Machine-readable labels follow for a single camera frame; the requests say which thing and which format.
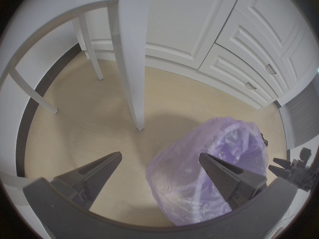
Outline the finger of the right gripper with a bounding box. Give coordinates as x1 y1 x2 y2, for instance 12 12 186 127
268 165 288 177
273 158 291 170

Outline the white wardrobe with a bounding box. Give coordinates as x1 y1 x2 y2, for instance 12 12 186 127
77 0 319 109

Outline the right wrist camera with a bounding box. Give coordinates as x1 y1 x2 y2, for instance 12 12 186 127
300 148 312 162

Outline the purple plastic bag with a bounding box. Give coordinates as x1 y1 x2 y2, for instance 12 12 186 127
145 117 269 226

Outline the white chair with grey cushions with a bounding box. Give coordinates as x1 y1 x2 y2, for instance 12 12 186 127
0 0 150 132

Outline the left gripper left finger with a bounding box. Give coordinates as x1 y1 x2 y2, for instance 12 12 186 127
51 151 122 210

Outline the white trash bin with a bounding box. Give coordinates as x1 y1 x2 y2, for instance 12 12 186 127
157 123 268 220

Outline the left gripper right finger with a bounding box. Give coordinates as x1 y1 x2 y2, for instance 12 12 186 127
199 152 268 208

